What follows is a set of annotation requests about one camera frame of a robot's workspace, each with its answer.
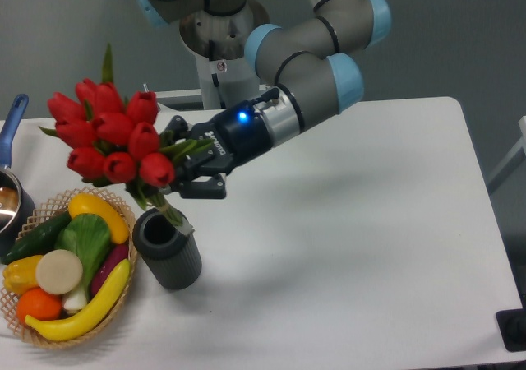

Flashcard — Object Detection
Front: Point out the yellow bell pepper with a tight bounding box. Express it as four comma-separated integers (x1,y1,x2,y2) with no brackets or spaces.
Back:
2,255,44,295

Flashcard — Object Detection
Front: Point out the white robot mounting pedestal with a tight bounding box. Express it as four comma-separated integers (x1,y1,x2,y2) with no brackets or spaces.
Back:
156,0,269,109

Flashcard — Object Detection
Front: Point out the woven wicker basket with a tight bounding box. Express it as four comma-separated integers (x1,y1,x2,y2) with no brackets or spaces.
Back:
1,187,138,349

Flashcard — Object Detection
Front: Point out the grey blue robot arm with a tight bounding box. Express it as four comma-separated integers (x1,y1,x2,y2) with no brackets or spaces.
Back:
137,0,392,199

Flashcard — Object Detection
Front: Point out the yellow squash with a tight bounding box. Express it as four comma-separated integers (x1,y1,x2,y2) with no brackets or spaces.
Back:
68,193,129,244

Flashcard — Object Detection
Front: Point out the orange fruit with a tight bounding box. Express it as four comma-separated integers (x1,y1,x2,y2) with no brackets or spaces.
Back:
16,288,62,324

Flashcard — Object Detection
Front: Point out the green bok choy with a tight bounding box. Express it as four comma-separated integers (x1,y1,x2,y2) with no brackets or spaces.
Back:
54,214,111,314

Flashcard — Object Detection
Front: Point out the beige round disc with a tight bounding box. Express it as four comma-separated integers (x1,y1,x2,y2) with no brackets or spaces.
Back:
35,249,83,295

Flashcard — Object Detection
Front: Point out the red tulip bouquet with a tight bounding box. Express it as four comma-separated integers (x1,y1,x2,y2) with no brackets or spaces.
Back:
43,48,212,227

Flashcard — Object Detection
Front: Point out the dark grey ribbed vase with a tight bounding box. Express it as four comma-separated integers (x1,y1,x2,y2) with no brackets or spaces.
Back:
132,209,202,290

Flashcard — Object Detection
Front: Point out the purple sweet potato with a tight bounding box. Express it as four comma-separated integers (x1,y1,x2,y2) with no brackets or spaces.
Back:
90,243,129,297

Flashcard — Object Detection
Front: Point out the dark green cucumber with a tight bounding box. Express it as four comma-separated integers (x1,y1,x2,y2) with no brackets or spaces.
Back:
1,212,72,265

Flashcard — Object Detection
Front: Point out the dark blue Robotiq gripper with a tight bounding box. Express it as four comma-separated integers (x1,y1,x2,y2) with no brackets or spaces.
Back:
160,101,273,200

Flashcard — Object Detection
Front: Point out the yellow banana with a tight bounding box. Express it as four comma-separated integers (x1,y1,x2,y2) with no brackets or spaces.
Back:
25,259,132,342

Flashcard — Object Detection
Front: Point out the blue handled saucepan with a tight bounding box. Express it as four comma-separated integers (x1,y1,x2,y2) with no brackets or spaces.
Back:
1,94,35,257

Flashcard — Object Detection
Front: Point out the white frame at right edge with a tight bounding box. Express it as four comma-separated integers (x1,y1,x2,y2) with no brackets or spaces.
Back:
486,116,525,196

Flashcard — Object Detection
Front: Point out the black device at table edge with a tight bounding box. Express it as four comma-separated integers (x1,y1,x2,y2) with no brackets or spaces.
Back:
496,308,525,352

